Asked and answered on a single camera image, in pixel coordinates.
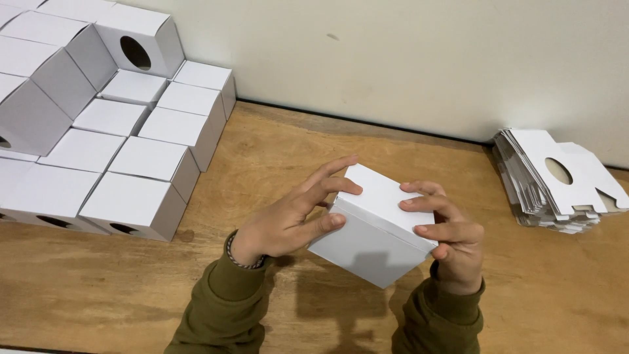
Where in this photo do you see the person's left hand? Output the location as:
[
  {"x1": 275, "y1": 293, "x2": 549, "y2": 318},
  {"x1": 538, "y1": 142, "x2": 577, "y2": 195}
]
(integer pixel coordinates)
[{"x1": 229, "y1": 155, "x2": 364, "y2": 268}]

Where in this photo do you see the person's right hand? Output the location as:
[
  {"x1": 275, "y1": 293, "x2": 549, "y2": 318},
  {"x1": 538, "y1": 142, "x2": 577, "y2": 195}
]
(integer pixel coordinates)
[{"x1": 398, "y1": 180, "x2": 486, "y2": 296}]

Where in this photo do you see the pile of assembled white cartons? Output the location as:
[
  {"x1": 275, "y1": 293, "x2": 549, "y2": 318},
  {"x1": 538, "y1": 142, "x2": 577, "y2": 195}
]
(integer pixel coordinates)
[{"x1": 0, "y1": 0, "x2": 238, "y2": 243}]

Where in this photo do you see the stack of flat carton blanks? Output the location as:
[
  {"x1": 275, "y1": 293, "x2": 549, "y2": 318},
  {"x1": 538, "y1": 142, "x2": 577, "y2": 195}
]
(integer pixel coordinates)
[{"x1": 491, "y1": 128, "x2": 629, "y2": 235}]

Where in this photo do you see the white cardboard box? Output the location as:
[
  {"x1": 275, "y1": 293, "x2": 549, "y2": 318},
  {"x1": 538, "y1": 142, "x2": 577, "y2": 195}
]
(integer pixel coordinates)
[{"x1": 307, "y1": 163, "x2": 439, "y2": 290}]

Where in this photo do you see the braided wrist bracelet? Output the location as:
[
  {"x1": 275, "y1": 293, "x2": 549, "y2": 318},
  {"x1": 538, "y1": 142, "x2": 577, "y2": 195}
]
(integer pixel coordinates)
[{"x1": 226, "y1": 232, "x2": 268, "y2": 270}]

